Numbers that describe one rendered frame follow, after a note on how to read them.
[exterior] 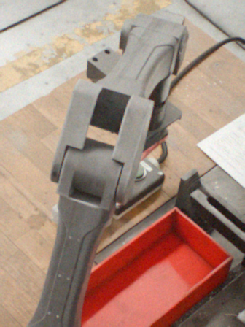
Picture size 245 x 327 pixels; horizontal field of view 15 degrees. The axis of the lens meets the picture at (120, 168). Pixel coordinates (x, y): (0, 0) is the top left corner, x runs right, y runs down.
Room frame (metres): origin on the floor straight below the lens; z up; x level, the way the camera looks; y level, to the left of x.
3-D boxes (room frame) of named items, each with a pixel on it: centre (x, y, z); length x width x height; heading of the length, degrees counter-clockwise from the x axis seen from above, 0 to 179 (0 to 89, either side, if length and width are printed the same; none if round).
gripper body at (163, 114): (0.95, -0.02, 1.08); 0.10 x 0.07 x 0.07; 140
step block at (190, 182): (0.89, -0.12, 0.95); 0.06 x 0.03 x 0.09; 50
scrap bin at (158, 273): (0.74, -0.06, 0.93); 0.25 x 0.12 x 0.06; 140
